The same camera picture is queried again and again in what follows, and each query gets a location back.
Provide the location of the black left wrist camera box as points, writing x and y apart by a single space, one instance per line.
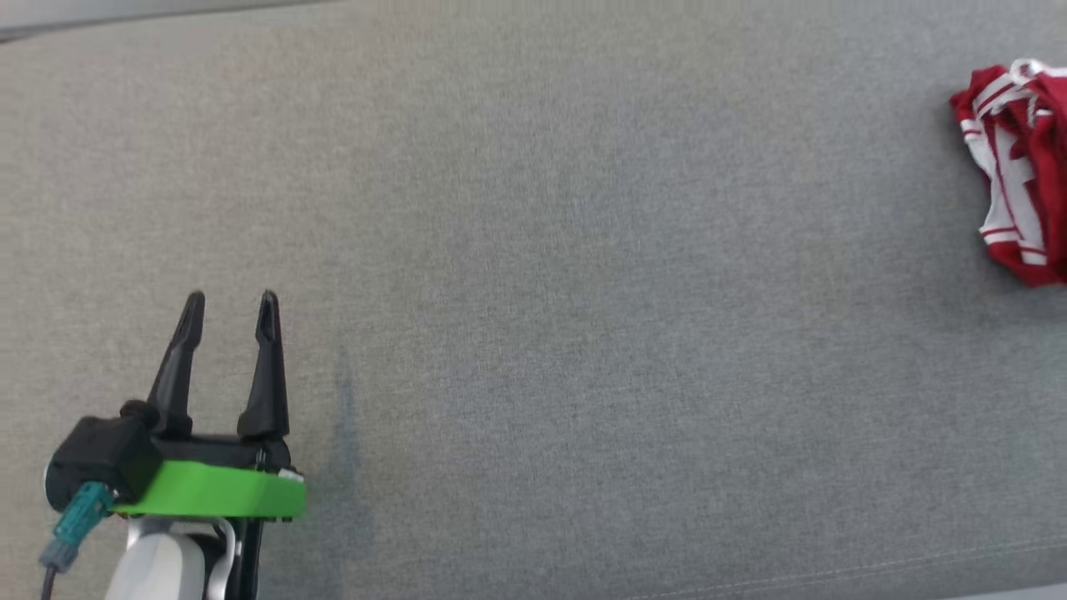
100 458

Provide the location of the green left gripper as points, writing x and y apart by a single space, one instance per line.
217 492

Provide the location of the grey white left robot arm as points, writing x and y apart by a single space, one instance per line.
158 567

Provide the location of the red white basketball jersey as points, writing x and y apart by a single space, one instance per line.
1025 183

